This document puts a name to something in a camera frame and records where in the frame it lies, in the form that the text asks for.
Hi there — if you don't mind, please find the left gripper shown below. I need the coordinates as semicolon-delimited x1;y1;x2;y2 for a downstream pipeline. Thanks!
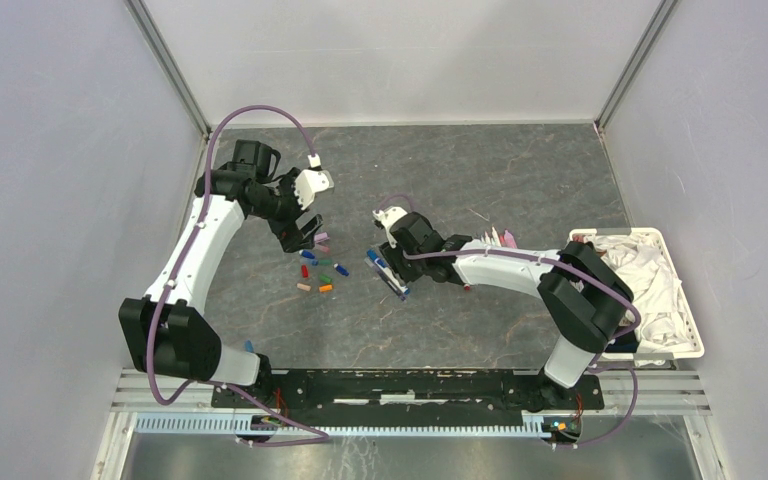
250;168;323;253

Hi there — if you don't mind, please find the blue capped marker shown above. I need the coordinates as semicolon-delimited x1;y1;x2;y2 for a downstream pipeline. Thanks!
366;249;410;296

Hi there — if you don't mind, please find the dark purple pen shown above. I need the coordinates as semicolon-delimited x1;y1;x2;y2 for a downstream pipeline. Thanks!
364;258;407;302

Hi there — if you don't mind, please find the light blue capped pen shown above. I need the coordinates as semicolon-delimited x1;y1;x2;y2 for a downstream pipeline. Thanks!
481;227;504;247

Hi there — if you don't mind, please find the pink highlighter pen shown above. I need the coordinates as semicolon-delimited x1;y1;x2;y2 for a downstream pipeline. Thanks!
502;229;518;249

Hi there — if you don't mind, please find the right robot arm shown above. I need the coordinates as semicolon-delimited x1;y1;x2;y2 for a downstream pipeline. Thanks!
373;207;641;408

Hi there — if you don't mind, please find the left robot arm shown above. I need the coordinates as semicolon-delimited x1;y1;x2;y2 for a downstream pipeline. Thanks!
118;140;334;408

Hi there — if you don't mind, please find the white cloth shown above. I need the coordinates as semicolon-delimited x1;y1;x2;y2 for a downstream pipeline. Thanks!
590;231;699;354

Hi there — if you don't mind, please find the white plastic basket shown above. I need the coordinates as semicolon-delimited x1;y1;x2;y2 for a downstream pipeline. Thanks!
569;227;705;366

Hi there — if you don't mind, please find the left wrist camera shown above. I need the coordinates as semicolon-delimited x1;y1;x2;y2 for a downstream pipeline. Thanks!
292;154;335;210

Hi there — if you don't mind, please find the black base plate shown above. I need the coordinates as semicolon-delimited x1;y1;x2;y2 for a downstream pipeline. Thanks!
246;369;605;428

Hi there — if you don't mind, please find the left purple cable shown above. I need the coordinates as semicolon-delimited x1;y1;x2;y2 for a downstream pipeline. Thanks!
145;104;332;449

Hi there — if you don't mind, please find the purple cable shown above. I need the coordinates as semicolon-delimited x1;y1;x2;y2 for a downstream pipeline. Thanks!
145;104;332;449
374;193;644;452

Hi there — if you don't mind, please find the slotted cable duct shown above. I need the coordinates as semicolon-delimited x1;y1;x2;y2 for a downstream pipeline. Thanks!
134;413;550;440

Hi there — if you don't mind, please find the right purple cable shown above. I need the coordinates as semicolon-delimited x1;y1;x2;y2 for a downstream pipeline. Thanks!
374;193;644;452

